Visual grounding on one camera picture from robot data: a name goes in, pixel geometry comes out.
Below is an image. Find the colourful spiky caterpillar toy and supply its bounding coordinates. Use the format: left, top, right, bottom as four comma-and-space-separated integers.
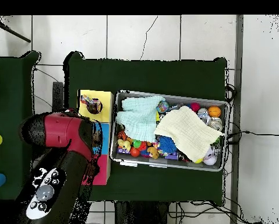
132, 139, 147, 151

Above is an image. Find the orange ball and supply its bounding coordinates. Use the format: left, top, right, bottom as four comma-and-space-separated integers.
207, 105, 222, 118

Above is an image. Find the yellow duck plush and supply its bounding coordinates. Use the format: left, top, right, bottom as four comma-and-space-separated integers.
117, 138, 132, 152

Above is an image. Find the dark green side table cloth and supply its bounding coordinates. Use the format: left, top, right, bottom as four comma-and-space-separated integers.
0, 51, 43, 202

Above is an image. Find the large blue spiky ball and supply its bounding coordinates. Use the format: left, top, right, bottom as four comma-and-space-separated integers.
157, 135, 178, 154

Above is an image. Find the light blue cloth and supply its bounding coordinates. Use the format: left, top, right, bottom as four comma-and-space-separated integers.
115, 95, 166, 143

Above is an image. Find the cream yellow cloth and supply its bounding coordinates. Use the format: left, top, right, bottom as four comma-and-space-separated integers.
153, 105, 225, 163

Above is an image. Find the white ball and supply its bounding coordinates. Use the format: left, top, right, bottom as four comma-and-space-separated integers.
203, 149, 218, 166

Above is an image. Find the colourful knotted cloth toy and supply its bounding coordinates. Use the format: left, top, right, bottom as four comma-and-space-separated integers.
80, 94, 104, 115

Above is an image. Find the red ball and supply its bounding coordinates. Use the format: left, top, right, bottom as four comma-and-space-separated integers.
129, 146, 140, 158

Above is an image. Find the shallow silver mesh bin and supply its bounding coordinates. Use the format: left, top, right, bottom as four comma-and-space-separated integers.
110, 89, 229, 173

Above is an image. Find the black tripod leg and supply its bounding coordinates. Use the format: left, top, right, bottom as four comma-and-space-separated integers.
0, 19, 31, 43

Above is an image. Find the wooden box with three holes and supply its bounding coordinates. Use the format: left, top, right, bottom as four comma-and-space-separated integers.
77, 89, 115, 186

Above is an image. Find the black cable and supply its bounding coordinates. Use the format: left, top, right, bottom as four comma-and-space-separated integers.
225, 130, 279, 144

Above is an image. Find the globe print ball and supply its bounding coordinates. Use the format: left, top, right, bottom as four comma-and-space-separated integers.
156, 100, 170, 114

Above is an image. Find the brown teddy plush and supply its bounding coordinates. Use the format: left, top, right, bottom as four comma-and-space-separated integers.
147, 146, 160, 160

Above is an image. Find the silver can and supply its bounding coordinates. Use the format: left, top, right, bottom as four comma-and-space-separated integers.
209, 117, 223, 132

